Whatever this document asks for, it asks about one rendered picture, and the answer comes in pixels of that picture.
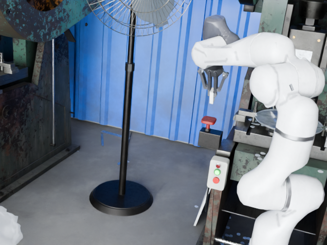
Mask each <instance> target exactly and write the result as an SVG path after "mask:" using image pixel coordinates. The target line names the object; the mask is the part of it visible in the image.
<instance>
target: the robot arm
mask: <svg viewBox="0 0 327 245"><path fill-rule="evenodd" d="M202 39H203V41H199V42H196V43H195V45H194V47H193V49H192V52H191V54H192V59H193V61H194V63H195V64H196V65H197V66H198V67H199V69H198V73H199V75H200V78H201V82H202V85H203V88H204V89H207V90H208V96H210V104H213V103H214V100H215V97H216V96H217V92H220V91H221V89H222V86H223V84H224V81H225V79H226V78H227V77H228V75H229V72H225V71H224V68H223V66H243V67H251V68H255V69H254V70H253V72H252V74H251V77H250V90H251V92H252V94H253V96H255V97H256V98H257V99H258V100H259V101H260V102H262V103H263V104H264V105H265V107H267V108H269V107H272V106H276V109H277V111H278V115H277V122H276V127H275V129H274V133H273V137H272V141H271V144H270V148H269V151H268V153H267V154H266V156H265V157H264V159H263V160H262V162H261V163H260V164H259V165H258V166H257V167H256V168H254V169H252V170H251V171H249V172H247V173H246V174H244V175H243V176H242V178H241V179H240V181H239V183H238V185H237V194H238V197H239V199H240V201H241V203H242V204H243V205H246V206H250V207H254V208H257V209H264V210H268V211H266V212H264V213H262V214H260V215H259V216H258V217H257V218H256V221H255V223H254V229H253V233H252V237H251V239H250V242H249V245H288V244H289V240H290V237H291V233H292V231H293V229H294V227H295V226H296V225H297V223H298V222H299V221H300V220H301V219H303V218H304V217H305V216H306V215H307V214H308V213H310V212H312V211H314V210H316V209H318V208H319V207H320V205H321V204H322V202H323V201H324V197H325V192H324V189H323V185H322V183H321V182H320V181H319V180H318V179H317V178H315V177H312V176H308V175H302V174H291V173H292V172H294V171H296V170H299V169H301V168H302V167H304V166H305V165H306V164H307V162H308V160H309V157H310V153H311V150H312V146H313V142H314V138H315V134H316V130H317V125H318V111H319V109H318V106H317V104H316V103H315V102H314V100H312V99H311V98H314V97H316V96H319V95H320V94H321V93H322V91H323V88H324V86H325V76H324V73H323V71H322V69H320V68H319V67H317V66H316V65H314V64H313V63H311V62H309V61H308V60H307V59H306V58H304V57H303V58H302V59H299V58H298V57H297V56H296V55H295V45H294V43H293V42H292V40H290V39H289V38H288V37H286V36H283V35H280V34H278V33H268V32H262V33H257V34H252V35H250V36H247V37H245V38H243V39H240V38H239V36H238V35H237V34H235V33H233V32H232V31H230V29H229V27H228V26H227V23H226V19H225V17H224V16H221V15H212V16H209V17H207V18H206V19H205V20H204V25H203V31H202ZM204 72H205V73H206V74H207V79H208V83H207V80H206V77H205V73H204ZM221 74H222V77H223V78H222V81H221V83H220V85H219V87H218V77H219V76H220V75H221ZM212 77H213V78H214V88H213V87H212Z"/></svg>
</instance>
